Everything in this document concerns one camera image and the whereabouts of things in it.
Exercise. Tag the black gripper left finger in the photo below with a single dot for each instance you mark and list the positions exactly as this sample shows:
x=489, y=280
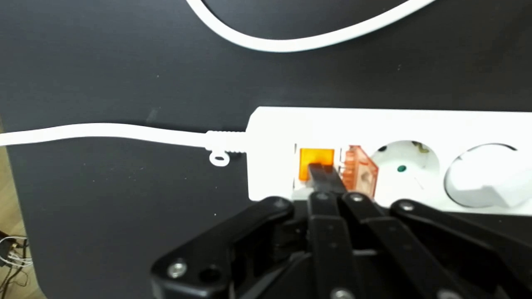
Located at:
x=326, y=249

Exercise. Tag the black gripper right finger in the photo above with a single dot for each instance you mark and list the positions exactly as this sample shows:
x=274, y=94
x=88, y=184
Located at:
x=421, y=249

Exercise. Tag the white power strip orange switch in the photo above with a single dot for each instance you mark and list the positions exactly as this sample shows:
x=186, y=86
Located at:
x=387, y=124

